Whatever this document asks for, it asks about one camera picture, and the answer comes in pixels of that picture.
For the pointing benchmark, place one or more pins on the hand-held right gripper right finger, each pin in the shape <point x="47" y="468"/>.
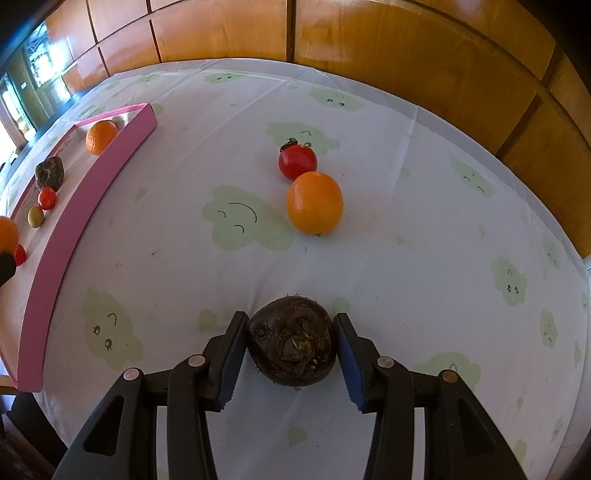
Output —
<point x="348" y="369"/>

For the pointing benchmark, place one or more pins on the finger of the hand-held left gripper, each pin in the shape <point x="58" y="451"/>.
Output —
<point x="6" y="267"/>

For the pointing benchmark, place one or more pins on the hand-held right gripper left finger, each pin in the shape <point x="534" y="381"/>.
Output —
<point x="233" y="364"/>

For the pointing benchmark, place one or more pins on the round orange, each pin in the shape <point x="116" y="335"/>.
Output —
<point x="7" y="235"/>

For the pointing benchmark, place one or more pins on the small yellow-green fruit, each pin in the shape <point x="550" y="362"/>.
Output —
<point x="35" y="216"/>

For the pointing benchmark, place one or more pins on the dark brown water chestnut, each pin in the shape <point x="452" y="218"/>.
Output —
<point x="50" y="173"/>
<point x="291" y="341"/>

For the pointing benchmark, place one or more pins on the pink tray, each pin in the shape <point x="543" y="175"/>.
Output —
<point x="74" y="221"/>

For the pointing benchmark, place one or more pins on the orange with thin stem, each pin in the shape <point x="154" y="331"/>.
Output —
<point x="101" y="137"/>

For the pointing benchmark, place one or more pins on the small red cherry tomato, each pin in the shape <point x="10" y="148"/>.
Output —
<point x="47" y="198"/>

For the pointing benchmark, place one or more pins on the white cloud print tablecloth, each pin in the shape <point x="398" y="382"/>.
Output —
<point x="415" y="258"/>

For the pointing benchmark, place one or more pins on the large smooth orange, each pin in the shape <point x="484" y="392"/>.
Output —
<point x="315" y="203"/>

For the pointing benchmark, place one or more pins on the red tomato with dark calyx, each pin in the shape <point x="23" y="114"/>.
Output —
<point x="298" y="161"/>

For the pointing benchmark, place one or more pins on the wooden panelled cabinet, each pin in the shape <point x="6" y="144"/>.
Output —
<point x="415" y="55"/>

